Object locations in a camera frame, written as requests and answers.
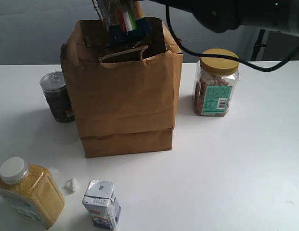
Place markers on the colourful packaged item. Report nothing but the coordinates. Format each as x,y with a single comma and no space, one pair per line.
124,20

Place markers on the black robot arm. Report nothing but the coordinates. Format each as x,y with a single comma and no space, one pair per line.
222,15

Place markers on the brown paper bag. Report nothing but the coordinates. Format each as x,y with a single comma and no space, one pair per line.
125,102

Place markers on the clear jar yellow lid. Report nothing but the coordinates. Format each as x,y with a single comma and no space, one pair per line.
215,81

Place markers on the small white milk carton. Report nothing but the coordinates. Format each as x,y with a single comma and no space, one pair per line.
101,203

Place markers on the dark tin can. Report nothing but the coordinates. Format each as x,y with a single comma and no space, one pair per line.
55,91

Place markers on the crumpled white paper scrap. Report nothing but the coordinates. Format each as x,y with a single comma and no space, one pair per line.
72,184

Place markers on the black light stand pole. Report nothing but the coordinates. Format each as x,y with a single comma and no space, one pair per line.
258,45

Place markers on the yellow grain bottle white cap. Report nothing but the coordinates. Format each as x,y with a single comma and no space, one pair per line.
31,191

